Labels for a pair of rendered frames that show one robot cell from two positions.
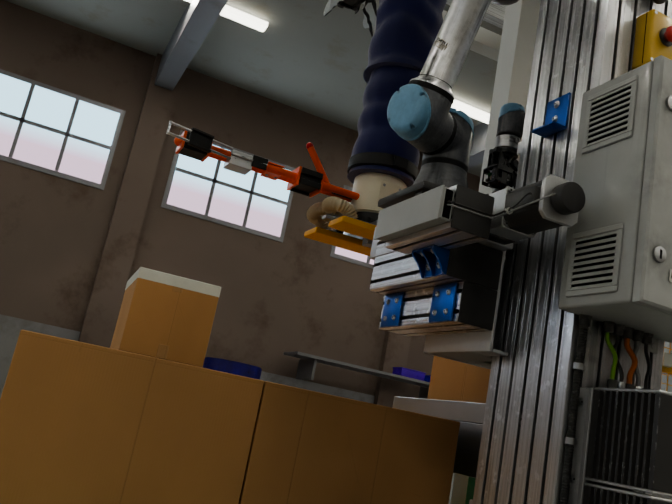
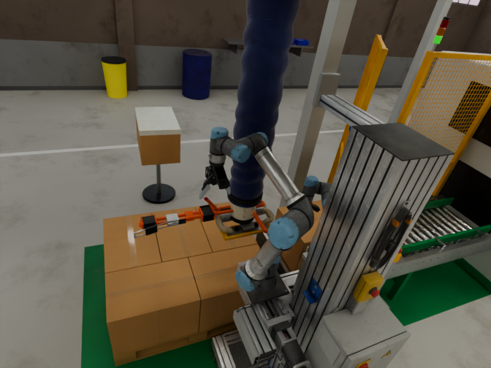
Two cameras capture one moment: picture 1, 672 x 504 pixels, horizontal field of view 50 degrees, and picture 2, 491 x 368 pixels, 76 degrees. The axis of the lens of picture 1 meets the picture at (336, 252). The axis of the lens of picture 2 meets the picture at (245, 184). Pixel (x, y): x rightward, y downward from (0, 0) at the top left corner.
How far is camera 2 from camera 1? 206 cm
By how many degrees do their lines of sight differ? 48
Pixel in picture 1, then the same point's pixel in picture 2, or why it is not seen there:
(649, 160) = not seen: outside the picture
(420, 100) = (249, 288)
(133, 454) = (159, 329)
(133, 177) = not seen: outside the picture
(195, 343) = (174, 155)
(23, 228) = not seen: outside the picture
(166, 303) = (156, 142)
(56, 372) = (124, 326)
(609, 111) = (328, 344)
